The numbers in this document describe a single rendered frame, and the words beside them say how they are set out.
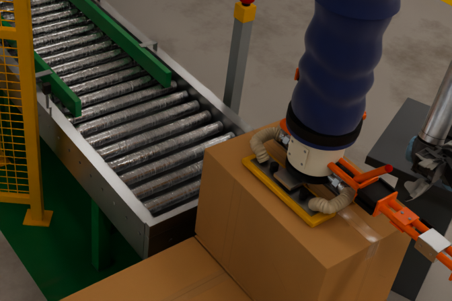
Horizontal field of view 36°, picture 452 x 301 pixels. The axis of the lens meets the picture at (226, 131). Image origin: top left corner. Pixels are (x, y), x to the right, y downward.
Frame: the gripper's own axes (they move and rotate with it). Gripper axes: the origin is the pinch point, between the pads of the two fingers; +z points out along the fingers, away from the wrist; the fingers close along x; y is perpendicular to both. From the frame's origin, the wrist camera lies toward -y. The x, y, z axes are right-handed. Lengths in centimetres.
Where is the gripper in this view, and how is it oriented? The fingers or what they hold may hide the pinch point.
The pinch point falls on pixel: (413, 184)
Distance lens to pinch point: 214.7
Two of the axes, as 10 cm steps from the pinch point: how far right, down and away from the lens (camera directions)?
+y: -6.1, -5.5, 5.8
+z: -7.9, 3.2, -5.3
